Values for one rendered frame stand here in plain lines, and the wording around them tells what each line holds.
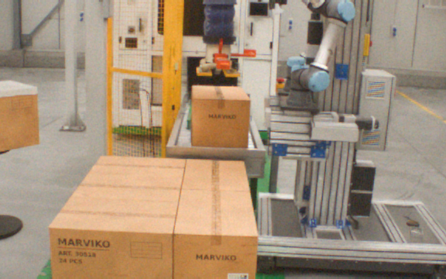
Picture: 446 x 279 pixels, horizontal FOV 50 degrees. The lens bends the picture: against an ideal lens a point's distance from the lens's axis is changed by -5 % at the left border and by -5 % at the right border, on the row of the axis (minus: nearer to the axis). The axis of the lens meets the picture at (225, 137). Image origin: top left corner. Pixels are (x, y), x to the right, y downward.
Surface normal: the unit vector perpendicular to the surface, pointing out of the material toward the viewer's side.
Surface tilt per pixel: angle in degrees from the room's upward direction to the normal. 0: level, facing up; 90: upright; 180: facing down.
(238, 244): 90
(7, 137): 90
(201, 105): 90
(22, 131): 90
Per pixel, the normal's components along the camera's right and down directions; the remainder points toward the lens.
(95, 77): 0.02, 0.25
